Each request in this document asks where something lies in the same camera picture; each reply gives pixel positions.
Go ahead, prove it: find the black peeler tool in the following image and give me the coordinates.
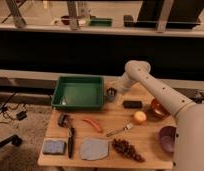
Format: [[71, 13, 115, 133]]
[[58, 114, 71, 128]]

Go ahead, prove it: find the bunch of dark grapes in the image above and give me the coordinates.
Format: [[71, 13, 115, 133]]
[[112, 139, 145, 162]]

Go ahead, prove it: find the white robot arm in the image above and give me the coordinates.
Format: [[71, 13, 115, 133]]
[[117, 60, 204, 171]]

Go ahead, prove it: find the green box on shelf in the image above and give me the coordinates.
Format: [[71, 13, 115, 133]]
[[89, 18, 112, 27]]

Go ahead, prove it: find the black chair base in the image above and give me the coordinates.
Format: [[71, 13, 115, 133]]
[[0, 134, 22, 148]]

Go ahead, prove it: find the blue sponge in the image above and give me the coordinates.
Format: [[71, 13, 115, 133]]
[[42, 140, 66, 155]]

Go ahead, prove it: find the orange carrot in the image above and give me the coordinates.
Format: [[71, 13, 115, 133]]
[[82, 118, 103, 133]]

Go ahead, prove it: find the grey blue round plate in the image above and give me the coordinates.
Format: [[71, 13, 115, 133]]
[[80, 138, 109, 161]]

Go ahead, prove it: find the yellow apple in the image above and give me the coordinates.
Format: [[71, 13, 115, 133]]
[[133, 111, 147, 124]]

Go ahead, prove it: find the black rectangular block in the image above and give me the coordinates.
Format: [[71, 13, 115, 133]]
[[123, 100, 142, 109]]

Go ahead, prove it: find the purple bowl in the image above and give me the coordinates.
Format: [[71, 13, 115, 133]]
[[158, 126, 176, 153]]

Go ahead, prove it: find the blue plastic cup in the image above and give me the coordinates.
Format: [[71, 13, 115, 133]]
[[107, 95, 116, 102]]

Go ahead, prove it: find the black power adapter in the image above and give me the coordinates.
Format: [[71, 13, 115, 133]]
[[16, 111, 27, 121]]

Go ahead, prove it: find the metal fork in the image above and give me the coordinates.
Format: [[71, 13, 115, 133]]
[[106, 123, 134, 137]]

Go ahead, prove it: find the green plastic tray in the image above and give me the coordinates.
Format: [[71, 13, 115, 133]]
[[51, 76, 104, 110]]

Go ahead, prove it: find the black handled knife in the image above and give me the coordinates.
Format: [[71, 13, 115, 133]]
[[68, 127, 75, 159]]

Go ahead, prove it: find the small metal cup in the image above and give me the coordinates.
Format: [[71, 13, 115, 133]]
[[107, 87, 117, 96]]

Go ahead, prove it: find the dark red background bowl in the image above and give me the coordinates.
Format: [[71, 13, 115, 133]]
[[61, 15, 70, 25]]

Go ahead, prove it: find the wooden table board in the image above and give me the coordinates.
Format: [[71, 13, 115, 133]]
[[38, 83, 175, 169]]

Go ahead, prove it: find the red wooden bowl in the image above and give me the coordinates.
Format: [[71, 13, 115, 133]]
[[150, 99, 170, 118]]

